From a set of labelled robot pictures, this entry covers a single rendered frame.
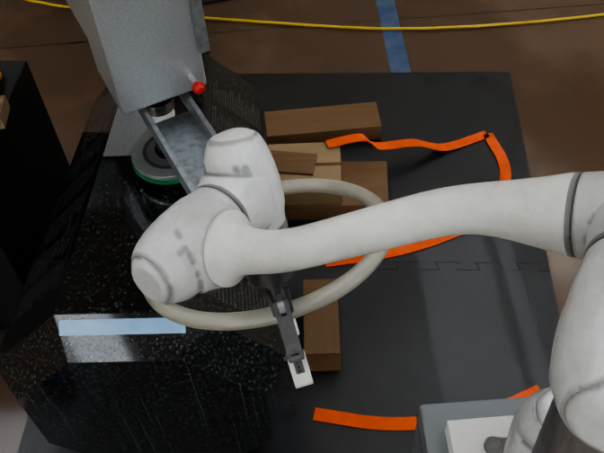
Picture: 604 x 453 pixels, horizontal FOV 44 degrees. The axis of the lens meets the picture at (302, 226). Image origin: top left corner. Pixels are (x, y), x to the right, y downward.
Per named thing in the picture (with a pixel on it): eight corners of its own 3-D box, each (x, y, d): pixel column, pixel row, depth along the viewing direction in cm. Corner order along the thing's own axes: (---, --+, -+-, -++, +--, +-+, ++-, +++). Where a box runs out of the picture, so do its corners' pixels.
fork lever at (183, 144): (93, 61, 201) (88, 46, 197) (160, 39, 206) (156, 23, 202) (188, 228, 160) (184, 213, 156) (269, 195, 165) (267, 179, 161)
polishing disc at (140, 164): (139, 189, 196) (137, 185, 195) (126, 136, 209) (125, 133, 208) (217, 168, 200) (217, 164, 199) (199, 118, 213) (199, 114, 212)
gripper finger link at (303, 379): (303, 348, 118) (304, 350, 118) (313, 380, 122) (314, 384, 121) (285, 353, 118) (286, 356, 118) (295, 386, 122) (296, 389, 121)
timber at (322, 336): (340, 370, 252) (340, 352, 243) (305, 371, 253) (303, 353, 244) (337, 297, 272) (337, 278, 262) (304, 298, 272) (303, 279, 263)
